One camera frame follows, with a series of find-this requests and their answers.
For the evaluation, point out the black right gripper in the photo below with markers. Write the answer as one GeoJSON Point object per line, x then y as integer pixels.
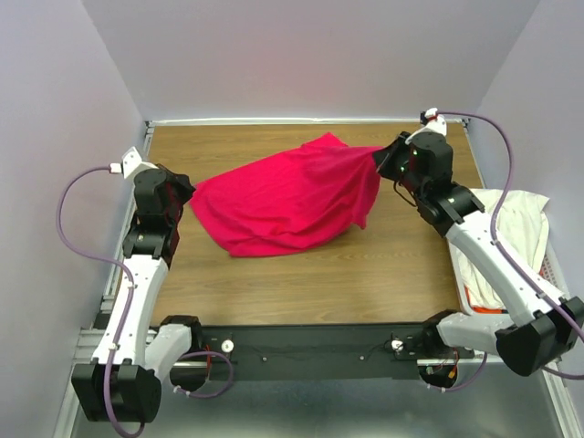
{"type": "Point", "coordinates": [384, 157]}

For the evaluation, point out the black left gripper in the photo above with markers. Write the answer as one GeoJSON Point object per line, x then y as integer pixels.
{"type": "Point", "coordinates": [182, 181]}

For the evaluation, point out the pink t-shirt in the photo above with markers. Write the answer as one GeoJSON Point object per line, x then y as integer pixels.
{"type": "Point", "coordinates": [289, 202]}

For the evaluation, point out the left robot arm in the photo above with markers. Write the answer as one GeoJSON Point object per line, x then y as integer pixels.
{"type": "Point", "coordinates": [122, 381]}

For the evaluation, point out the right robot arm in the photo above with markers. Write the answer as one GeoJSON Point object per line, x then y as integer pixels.
{"type": "Point", "coordinates": [541, 323]}

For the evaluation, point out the cream white t-shirt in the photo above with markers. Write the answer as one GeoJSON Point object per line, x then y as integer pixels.
{"type": "Point", "coordinates": [523, 223]}

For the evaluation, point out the orange garment in basket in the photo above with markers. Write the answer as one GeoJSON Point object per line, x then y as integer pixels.
{"type": "Point", "coordinates": [493, 311]}

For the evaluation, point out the white laundry basket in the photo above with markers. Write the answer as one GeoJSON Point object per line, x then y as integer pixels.
{"type": "Point", "coordinates": [549, 271]}

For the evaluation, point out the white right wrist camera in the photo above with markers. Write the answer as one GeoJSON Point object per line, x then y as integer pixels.
{"type": "Point", "coordinates": [433, 121]}

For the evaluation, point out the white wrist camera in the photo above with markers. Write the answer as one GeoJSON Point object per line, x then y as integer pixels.
{"type": "Point", "coordinates": [130, 160]}
{"type": "Point", "coordinates": [433, 121]}

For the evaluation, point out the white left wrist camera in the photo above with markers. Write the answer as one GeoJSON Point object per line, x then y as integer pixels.
{"type": "Point", "coordinates": [130, 160]}

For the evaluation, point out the aluminium table frame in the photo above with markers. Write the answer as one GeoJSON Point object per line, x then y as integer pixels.
{"type": "Point", "coordinates": [397, 269]}

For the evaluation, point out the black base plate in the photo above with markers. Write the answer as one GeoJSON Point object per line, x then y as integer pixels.
{"type": "Point", "coordinates": [313, 353]}

